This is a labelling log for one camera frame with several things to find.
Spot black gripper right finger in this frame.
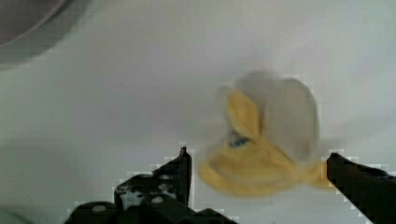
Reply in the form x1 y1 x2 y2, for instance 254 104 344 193
326 153 396 224

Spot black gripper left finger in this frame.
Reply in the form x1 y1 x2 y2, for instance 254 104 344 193
64 147 237 224

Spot peeled plush banana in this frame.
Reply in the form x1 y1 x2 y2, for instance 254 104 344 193
198 77 331 197

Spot grey oval plate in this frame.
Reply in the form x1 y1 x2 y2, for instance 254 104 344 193
0 0 92 70

